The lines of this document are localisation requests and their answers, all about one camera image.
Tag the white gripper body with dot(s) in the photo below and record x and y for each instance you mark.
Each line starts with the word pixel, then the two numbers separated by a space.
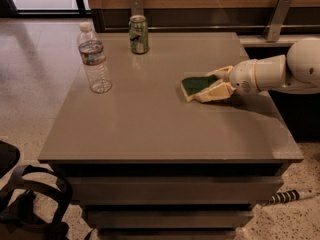
pixel 242 76

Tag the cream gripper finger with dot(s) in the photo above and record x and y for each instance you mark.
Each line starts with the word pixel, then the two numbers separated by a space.
pixel 222 73
pixel 215 92

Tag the green and yellow sponge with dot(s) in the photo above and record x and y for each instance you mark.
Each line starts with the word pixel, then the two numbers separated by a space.
pixel 190 86

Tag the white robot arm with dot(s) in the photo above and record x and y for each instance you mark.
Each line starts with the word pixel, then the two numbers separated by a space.
pixel 297 72

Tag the green soda can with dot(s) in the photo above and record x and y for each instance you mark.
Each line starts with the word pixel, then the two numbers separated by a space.
pixel 138 34

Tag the grey drawer cabinet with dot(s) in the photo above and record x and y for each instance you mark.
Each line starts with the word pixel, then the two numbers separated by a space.
pixel 146 164

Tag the black white striped stick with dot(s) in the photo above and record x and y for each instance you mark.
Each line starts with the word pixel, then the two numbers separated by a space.
pixel 291 195

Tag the clear plastic water bottle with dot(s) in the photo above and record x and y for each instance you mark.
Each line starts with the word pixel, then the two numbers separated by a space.
pixel 92 54

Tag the right metal wall bracket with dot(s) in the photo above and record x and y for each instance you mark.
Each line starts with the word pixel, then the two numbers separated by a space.
pixel 273 29

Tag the metal wall bracket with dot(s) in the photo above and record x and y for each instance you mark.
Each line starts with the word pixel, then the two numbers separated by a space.
pixel 273 29
pixel 137 7

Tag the left metal wall bracket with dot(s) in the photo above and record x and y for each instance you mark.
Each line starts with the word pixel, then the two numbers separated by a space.
pixel 137 7

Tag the black bag with straps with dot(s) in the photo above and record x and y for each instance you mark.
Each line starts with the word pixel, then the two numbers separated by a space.
pixel 17 218

